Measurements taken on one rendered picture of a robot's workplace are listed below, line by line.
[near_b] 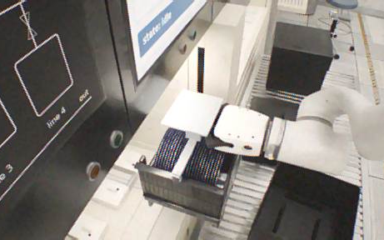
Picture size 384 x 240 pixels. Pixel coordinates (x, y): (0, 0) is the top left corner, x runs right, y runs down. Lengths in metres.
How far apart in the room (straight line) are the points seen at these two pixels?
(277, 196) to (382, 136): 0.70
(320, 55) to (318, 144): 0.89
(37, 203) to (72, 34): 0.14
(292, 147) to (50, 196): 0.43
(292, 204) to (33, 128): 0.97
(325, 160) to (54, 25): 0.50
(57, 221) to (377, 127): 0.42
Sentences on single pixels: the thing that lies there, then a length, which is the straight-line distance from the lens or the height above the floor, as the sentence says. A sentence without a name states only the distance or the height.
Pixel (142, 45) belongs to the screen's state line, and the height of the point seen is 1.51.
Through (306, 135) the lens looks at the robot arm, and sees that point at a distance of 0.58.
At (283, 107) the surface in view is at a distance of 1.29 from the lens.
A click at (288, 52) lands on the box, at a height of 1.00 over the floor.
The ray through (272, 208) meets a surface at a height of 0.77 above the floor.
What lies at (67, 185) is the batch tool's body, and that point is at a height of 1.45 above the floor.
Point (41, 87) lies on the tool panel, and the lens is 0.23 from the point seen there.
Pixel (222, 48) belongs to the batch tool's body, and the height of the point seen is 1.34.
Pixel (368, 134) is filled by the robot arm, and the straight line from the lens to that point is 0.48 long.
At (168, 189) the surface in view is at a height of 1.11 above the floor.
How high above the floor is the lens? 1.68
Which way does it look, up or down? 44 degrees down
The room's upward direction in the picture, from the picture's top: straight up
